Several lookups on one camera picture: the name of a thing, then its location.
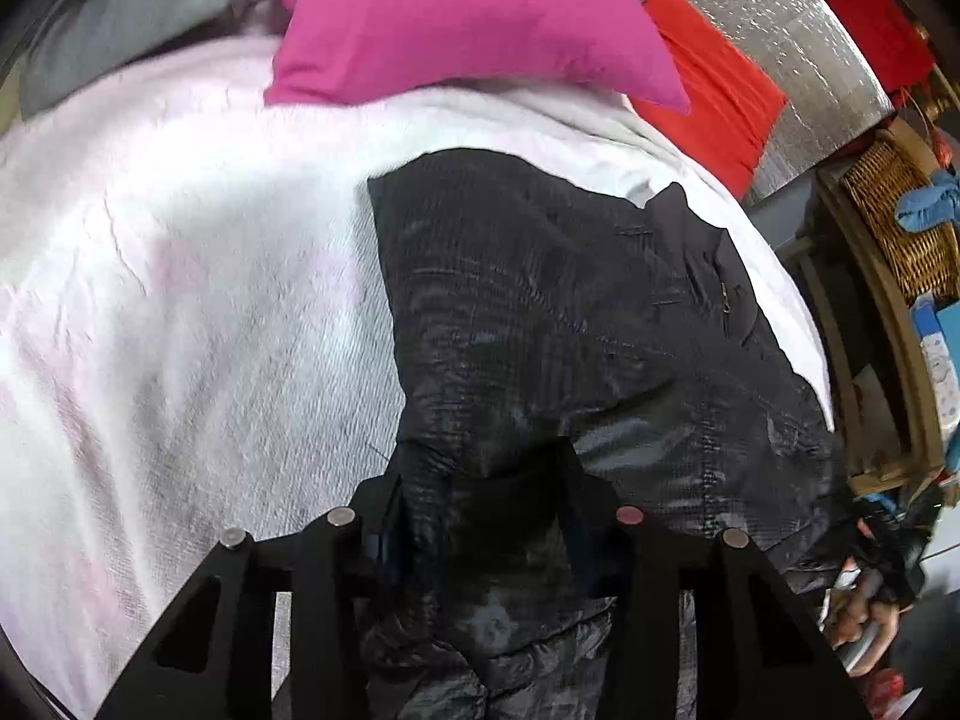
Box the white fluffy blanket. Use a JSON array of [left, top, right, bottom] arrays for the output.
[[0, 34, 838, 720]]

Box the person's right hand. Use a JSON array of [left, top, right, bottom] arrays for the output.
[[828, 567, 913, 674]]

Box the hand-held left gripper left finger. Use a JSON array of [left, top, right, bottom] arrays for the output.
[[96, 471, 407, 720]]

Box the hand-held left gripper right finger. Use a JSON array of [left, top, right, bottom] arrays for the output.
[[558, 444, 872, 720]]

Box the grey pillow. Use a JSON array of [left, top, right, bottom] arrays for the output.
[[19, 0, 263, 119]]

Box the silver foil headboard cover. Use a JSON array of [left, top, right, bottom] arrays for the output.
[[622, 0, 898, 203]]

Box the blue cloth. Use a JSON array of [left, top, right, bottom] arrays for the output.
[[892, 171, 960, 235]]

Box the blue white patterned package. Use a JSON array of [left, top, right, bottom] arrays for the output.
[[910, 295, 960, 430]]

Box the pink pillow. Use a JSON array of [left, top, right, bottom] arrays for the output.
[[262, 0, 692, 115]]

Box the wicker basket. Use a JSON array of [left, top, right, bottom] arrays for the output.
[[840, 139, 960, 305]]

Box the red pillow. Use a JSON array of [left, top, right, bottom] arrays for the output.
[[628, 0, 788, 200]]

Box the black quilted jacket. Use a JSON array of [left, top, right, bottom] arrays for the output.
[[356, 146, 863, 720]]

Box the wooden shelf unit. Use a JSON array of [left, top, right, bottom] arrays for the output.
[[793, 118, 955, 497]]

